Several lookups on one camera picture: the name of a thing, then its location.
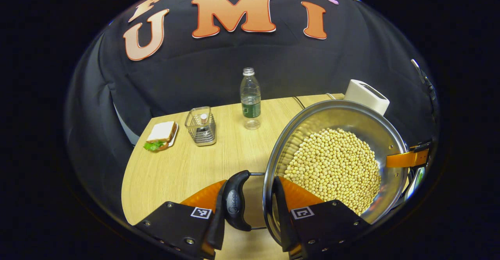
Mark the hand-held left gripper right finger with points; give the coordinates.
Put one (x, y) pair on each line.
(282, 221)

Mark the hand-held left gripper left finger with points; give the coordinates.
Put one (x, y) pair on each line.
(216, 232)

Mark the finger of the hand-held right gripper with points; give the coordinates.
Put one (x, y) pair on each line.
(406, 159)

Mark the pile of yellow soybeans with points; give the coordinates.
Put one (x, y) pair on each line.
(332, 166)

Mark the white toaster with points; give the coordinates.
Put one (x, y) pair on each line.
(363, 94)

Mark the small white plate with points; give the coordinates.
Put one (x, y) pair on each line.
(174, 133)

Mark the sandwich with lettuce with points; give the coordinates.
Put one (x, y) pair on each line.
(162, 131)

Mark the small seasoning bottle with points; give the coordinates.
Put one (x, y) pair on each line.
(203, 117)

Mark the clear plastic water bottle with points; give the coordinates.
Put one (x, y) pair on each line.
(250, 96)

